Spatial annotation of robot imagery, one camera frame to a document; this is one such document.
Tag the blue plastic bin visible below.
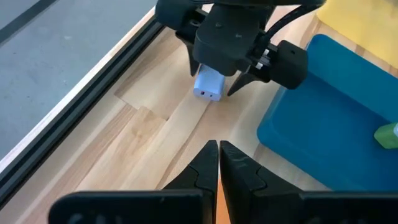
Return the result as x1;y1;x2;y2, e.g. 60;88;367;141
256;33;398;192

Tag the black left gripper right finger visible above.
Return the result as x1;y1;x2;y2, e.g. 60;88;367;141
220;139;398;224

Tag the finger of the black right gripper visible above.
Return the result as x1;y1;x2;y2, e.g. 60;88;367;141
226;39;309;97
154;0;200;77

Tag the white charger with prongs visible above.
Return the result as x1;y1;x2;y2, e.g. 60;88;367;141
193;63;226;102

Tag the yellow translucent plastic bin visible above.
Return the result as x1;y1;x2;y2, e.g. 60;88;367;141
316;0;398;71

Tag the green white box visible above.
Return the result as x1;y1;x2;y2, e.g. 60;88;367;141
373;122;398;150

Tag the black aluminium table frame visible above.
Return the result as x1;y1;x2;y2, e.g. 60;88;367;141
0;15;165;209

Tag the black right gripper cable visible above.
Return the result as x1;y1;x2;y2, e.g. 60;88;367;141
266;0;326;43

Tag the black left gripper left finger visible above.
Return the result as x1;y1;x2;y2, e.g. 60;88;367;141
48;139;220;224

